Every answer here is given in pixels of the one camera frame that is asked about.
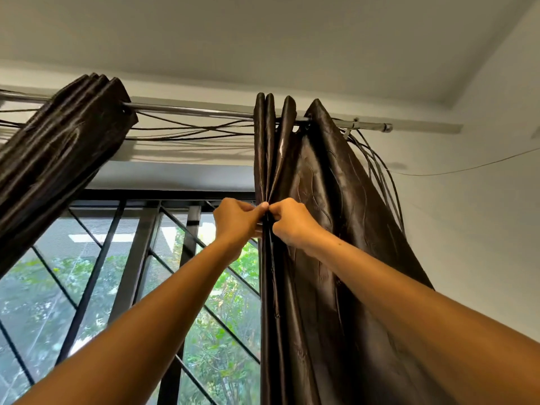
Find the person's right hand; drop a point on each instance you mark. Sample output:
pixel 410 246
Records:
pixel 295 223

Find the person's left hand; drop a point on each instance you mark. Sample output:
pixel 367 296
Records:
pixel 236 221

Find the dark brown curtain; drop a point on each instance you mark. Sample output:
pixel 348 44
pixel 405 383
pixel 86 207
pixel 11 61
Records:
pixel 59 164
pixel 337 185

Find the person's right forearm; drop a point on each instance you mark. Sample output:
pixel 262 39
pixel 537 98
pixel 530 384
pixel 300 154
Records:
pixel 443 333

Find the silver metal curtain rod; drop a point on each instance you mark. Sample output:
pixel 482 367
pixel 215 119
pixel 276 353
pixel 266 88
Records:
pixel 190 110

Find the green trees outside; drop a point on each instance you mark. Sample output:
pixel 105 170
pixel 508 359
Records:
pixel 223 354

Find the black metal window grille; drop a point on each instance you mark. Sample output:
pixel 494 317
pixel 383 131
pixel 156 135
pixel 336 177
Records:
pixel 88 286

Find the silver rod wall bracket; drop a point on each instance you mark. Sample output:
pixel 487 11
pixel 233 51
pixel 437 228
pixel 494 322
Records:
pixel 349 129

